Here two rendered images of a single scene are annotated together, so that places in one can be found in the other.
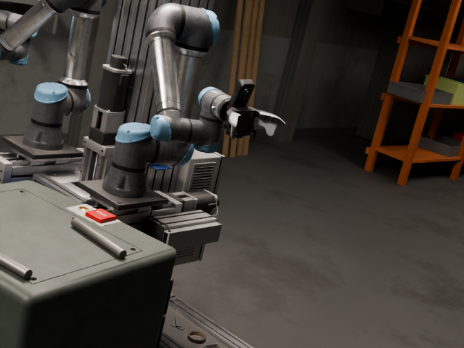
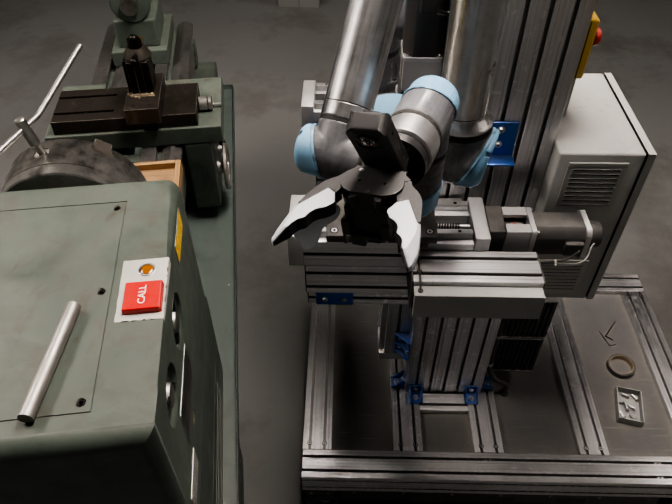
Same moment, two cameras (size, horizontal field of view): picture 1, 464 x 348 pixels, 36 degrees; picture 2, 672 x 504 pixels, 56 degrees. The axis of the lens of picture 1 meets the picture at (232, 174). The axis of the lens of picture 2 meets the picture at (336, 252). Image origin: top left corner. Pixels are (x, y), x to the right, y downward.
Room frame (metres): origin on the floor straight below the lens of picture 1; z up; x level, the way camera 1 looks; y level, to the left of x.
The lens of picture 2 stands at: (1.60, -0.40, 2.03)
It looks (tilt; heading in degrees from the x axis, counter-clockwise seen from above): 45 degrees down; 52
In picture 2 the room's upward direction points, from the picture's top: straight up
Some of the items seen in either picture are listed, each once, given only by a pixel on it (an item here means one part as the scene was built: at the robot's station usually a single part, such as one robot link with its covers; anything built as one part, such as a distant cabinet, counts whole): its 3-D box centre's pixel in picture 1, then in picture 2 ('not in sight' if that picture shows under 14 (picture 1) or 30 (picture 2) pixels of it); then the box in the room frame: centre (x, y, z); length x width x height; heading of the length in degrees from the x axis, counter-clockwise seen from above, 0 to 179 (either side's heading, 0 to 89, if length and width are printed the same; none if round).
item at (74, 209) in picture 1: (91, 224); (146, 299); (1.77, 0.33, 1.23); 0.13 x 0.08 x 0.06; 59
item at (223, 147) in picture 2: not in sight; (210, 151); (2.34, 1.26, 0.73); 0.27 x 0.12 x 0.27; 59
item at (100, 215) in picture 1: (100, 217); (143, 298); (1.76, 0.31, 1.26); 0.06 x 0.06 x 0.02; 59
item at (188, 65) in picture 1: (181, 88); (470, 45); (2.36, 0.23, 1.54); 0.15 x 0.12 x 0.55; 120
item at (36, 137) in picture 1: (45, 132); (376, 61); (2.61, 0.73, 1.21); 0.15 x 0.15 x 0.10
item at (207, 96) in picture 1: (215, 103); (423, 118); (2.13, 0.10, 1.56); 0.11 x 0.08 x 0.09; 30
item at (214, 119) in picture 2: not in sight; (140, 113); (2.17, 1.38, 0.89); 0.53 x 0.30 x 0.06; 149
